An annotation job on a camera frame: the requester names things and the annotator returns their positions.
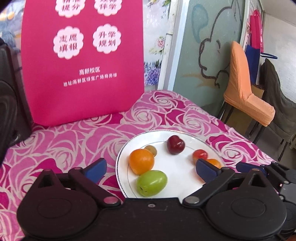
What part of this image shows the white door frame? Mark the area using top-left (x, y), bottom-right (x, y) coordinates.
top-left (157, 0), bottom-right (190, 91)

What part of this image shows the small orange tangerine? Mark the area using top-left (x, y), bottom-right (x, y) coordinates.
top-left (206, 159), bottom-right (222, 169)

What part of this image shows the green mango-shaped fruit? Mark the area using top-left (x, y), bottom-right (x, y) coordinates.
top-left (136, 170), bottom-right (168, 197)

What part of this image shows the dark red apple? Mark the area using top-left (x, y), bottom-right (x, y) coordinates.
top-left (166, 135), bottom-right (185, 155)

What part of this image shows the small red tomato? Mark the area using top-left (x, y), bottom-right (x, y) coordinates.
top-left (192, 149), bottom-right (208, 164)

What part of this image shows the white ceramic plate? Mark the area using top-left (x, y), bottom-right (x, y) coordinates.
top-left (115, 130), bottom-right (226, 201)

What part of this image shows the orange covered chair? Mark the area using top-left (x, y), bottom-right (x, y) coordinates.
top-left (218, 41), bottom-right (275, 144)

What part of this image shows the small brown kiwi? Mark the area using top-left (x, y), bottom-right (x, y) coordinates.
top-left (145, 145), bottom-right (158, 157)

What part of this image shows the dark green covered chair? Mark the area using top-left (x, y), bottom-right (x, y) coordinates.
top-left (259, 59), bottom-right (295, 150)

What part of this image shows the black speaker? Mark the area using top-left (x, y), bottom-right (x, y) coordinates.
top-left (1, 40), bottom-right (32, 162)

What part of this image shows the floral wall poster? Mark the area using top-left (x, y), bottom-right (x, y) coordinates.
top-left (143, 0), bottom-right (171, 86)

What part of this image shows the pink tote bag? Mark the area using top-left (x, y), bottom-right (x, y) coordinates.
top-left (21, 1), bottom-right (144, 126)

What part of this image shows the hanging blue bag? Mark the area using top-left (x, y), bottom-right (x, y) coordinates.
top-left (245, 45), bottom-right (278, 85)

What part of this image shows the pink rose tablecloth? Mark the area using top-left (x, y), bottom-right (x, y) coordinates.
top-left (1, 90), bottom-right (272, 240)

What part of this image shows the large orange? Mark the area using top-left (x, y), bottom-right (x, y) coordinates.
top-left (128, 149), bottom-right (154, 175)

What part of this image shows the hanging pink bag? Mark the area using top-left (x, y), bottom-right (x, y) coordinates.
top-left (250, 9), bottom-right (264, 53)

